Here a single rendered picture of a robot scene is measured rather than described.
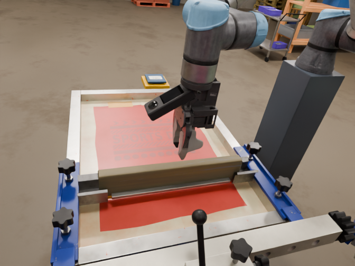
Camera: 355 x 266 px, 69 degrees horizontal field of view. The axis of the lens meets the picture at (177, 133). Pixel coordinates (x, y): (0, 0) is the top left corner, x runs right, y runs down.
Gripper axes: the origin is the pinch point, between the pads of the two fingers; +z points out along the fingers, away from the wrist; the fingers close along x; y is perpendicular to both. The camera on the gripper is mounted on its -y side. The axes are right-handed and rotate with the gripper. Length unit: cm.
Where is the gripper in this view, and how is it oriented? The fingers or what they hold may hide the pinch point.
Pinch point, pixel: (177, 149)
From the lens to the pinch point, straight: 67.5
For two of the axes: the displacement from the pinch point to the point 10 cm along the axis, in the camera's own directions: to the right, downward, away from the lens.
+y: 9.5, -0.7, 2.9
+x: -2.8, -5.8, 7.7
